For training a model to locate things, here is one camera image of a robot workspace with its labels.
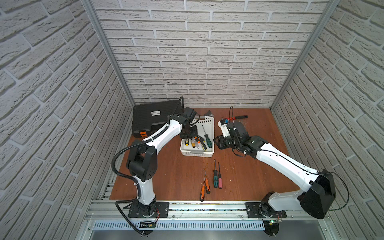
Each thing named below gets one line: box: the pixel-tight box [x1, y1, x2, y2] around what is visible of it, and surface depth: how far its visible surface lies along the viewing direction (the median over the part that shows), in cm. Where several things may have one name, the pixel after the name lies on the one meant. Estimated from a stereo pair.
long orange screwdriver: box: [199, 167, 206, 202], surface depth 79 cm
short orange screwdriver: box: [204, 167, 211, 194], surface depth 81 cm
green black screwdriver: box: [213, 158, 219, 189], surface depth 84 cm
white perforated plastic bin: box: [180, 115, 215, 158], surface depth 99 cm
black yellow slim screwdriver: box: [198, 135, 207, 151], surface depth 98 cm
